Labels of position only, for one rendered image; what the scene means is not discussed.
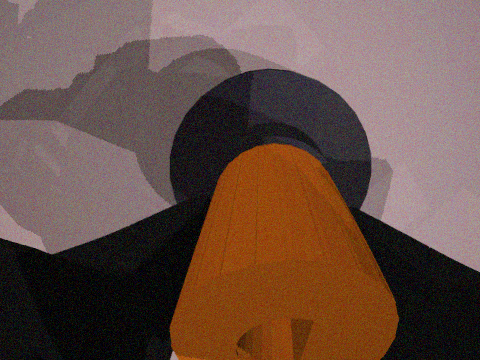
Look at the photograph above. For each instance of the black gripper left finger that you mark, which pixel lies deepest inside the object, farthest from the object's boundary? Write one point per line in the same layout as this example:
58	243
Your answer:
112	298

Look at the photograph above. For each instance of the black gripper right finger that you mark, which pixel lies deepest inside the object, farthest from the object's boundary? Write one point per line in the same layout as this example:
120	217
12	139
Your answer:
437	298

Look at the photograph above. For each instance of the orange knob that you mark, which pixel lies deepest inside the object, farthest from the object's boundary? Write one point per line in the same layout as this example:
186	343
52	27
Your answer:
281	270

